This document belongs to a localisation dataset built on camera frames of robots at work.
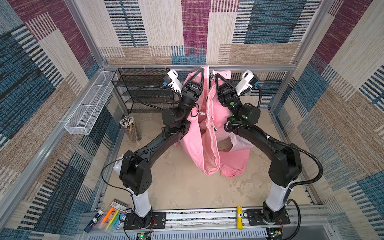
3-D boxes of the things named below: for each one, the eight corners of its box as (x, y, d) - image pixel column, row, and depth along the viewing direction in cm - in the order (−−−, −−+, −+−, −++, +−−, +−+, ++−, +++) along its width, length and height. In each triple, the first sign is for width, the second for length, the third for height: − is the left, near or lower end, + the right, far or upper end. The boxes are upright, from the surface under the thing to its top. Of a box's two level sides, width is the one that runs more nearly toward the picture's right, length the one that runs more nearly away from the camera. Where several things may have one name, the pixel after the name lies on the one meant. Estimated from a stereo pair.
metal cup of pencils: (127, 138, 106) (117, 121, 92) (135, 131, 110) (126, 114, 96) (136, 143, 103) (127, 127, 89) (143, 136, 107) (136, 119, 93)
